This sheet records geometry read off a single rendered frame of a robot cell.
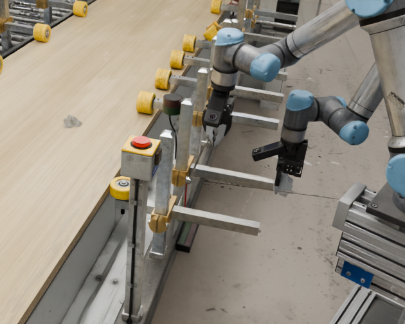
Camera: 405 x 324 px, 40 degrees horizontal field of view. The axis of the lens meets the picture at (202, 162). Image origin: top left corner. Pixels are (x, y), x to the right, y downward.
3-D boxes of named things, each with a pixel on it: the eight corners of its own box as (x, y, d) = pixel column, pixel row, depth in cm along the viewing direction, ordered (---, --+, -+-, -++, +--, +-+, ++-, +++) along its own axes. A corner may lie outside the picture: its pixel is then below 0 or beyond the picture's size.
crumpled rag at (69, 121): (83, 128, 190) (83, 122, 189) (62, 128, 189) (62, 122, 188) (81, 116, 198) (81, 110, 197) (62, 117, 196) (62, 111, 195)
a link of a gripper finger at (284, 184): (289, 201, 180) (294, 177, 175) (271, 198, 181) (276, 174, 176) (290, 196, 183) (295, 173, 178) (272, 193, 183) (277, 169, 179)
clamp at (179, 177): (193, 168, 191) (194, 155, 188) (184, 188, 179) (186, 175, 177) (177, 164, 191) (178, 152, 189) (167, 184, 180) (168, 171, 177)
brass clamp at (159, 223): (177, 209, 170) (179, 196, 167) (166, 235, 158) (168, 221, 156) (158, 206, 170) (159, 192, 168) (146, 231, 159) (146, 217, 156)
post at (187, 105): (181, 222, 194) (194, 98, 170) (179, 228, 191) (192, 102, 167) (171, 220, 194) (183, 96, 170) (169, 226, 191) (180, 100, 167)
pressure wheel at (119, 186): (127, 202, 173) (128, 171, 167) (140, 216, 168) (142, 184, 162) (104, 210, 169) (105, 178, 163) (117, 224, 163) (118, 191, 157)
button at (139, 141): (152, 144, 121) (153, 137, 120) (147, 152, 118) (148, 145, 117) (135, 141, 122) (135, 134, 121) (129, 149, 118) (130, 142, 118)
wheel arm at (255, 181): (272, 188, 185) (274, 177, 182) (271, 193, 182) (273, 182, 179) (147, 164, 190) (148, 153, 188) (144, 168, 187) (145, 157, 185)
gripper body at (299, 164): (299, 180, 175) (307, 146, 169) (273, 175, 176) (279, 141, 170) (301, 168, 181) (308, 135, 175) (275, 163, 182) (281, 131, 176)
